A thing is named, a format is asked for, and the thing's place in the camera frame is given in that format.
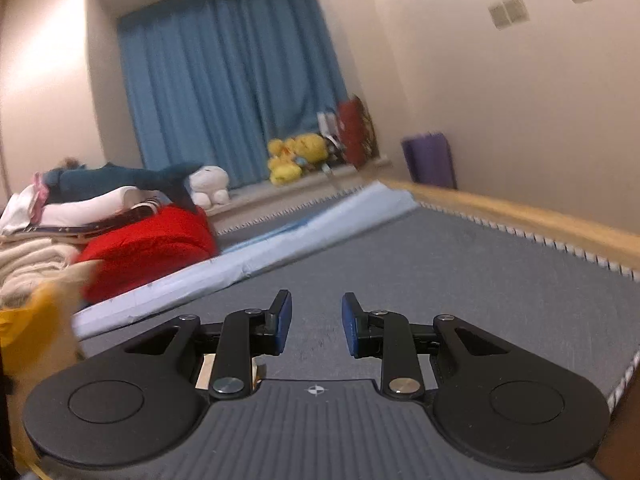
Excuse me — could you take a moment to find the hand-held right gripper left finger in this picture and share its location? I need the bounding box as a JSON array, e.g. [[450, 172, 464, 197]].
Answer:
[[122, 289, 293, 402]]

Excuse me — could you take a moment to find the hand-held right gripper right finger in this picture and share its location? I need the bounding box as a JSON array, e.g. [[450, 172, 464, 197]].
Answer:
[[341, 292, 507, 402]]

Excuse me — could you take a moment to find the yellow and beige hoodie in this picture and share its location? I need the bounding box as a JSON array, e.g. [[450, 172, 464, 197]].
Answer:
[[0, 260, 103, 473]]

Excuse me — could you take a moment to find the light blue foam pad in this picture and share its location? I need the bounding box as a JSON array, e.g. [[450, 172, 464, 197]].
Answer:
[[72, 182, 418, 338]]

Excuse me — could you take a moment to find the white window ledge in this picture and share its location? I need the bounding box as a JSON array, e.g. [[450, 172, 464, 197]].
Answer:
[[205, 156, 394, 222]]

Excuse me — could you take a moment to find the red folded blanket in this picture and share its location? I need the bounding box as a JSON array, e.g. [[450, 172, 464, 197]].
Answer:
[[75, 205, 219, 303]]

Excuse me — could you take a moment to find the white plush toy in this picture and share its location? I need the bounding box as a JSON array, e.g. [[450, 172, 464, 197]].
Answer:
[[188, 165, 231, 209]]

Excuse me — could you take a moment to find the yellow plush toy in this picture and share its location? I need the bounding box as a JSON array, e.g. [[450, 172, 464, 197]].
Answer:
[[292, 132, 332, 167], [266, 138, 304, 187]]

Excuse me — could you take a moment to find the purple box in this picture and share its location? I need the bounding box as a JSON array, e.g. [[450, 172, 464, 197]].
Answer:
[[401, 132, 457, 191]]

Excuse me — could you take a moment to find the red patterned bag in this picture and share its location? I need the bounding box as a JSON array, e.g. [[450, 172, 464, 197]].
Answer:
[[335, 95, 379, 167]]

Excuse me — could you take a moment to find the dark patterned cloth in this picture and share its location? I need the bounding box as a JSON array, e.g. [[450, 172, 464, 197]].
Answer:
[[17, 201, 175, 247]]

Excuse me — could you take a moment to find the white pillow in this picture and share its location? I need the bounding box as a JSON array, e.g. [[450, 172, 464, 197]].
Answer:
[[39, 186, 167, 227]]

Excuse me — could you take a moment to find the blue curtain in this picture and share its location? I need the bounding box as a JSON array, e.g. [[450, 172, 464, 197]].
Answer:
[[117, 0, 351, 188]]

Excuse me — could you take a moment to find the cream folded blanket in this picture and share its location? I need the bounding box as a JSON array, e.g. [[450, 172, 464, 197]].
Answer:
[[0, 237, 83, 311]]

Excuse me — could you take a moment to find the pink and white cloth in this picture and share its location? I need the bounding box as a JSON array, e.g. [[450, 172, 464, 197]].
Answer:
[[0, 172, 52, 236]]

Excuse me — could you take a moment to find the wooden bed frame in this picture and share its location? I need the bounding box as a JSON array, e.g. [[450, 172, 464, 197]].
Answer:
[[370, 177, 640, 283]]

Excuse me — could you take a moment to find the grey wall plate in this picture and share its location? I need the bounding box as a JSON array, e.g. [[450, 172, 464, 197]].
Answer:
[[488, 0, 530, 29]]

